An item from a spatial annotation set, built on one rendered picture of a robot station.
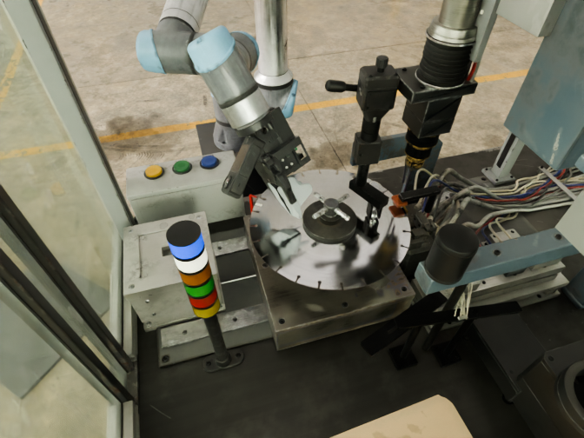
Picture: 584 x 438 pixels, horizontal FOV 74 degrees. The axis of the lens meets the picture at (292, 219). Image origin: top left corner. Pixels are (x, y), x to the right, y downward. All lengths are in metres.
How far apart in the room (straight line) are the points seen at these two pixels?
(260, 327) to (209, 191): 0.36
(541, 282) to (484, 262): 0.37
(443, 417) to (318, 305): 0.31
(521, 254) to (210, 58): 0.58
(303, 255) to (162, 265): 0.29
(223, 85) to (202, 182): 0.38
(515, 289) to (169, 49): 0.86
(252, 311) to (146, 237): 0.28
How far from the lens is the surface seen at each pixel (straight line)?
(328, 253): 0.76
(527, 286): 1.02
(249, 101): 0.67
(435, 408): 0.87
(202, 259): 0.55
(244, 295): 0.94
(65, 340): 0.63
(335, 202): 0.77
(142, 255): 0.87
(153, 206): 1.04
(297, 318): 0.79
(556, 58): 0.60
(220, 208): 1.06
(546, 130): 0.61
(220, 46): 0.67
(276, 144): 0.72
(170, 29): 0.82
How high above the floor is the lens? 1.55
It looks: 47 degrees down
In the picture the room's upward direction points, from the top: straight up
